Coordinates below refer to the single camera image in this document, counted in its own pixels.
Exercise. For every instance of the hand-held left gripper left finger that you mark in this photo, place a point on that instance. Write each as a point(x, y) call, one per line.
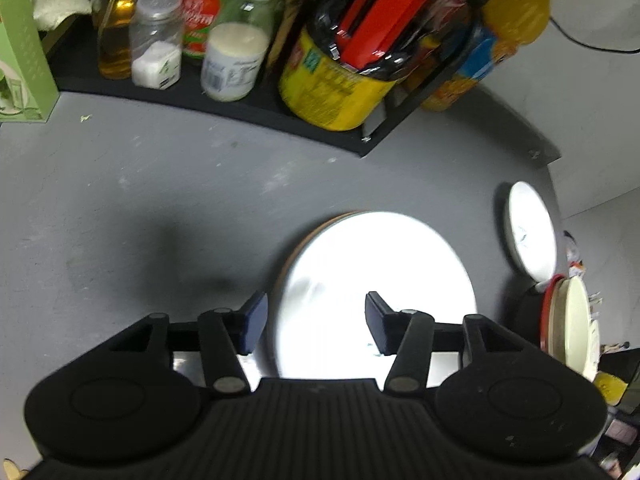
point(250, 320)

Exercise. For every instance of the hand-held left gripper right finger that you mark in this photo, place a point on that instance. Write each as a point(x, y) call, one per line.
point(380, 320)

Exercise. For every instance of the large deep white plate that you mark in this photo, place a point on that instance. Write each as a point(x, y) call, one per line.
point(380, 260)

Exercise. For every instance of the red and black bowl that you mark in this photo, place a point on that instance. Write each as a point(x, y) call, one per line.
point(547, 310)

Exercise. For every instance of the cream bowl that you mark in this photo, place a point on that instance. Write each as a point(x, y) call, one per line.
point(596, 345)
point(570, 320)

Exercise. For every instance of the small deep white plate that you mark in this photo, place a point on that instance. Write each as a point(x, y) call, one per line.
point(530, 230)

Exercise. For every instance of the round printed tin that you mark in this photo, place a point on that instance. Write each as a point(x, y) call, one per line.
point(575, 255)

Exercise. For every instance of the black metal rack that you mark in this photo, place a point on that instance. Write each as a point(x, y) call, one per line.
point(200, 105)

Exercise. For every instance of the small white jar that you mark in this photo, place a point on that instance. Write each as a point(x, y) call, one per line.
point(230, 70)

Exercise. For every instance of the clear salt jar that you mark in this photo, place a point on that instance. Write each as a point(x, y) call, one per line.
point(155, 65)

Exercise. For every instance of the red label bottle green cap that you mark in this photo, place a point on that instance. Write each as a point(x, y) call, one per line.
point(200, 15)

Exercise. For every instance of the oil bottle tall white cap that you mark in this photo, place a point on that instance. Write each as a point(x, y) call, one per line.
point(115, 35)

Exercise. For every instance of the orange juice bottle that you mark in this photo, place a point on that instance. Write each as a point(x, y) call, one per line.
point(520, 15)

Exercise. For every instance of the green carton box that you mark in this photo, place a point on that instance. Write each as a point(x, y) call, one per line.
point(25, 50)

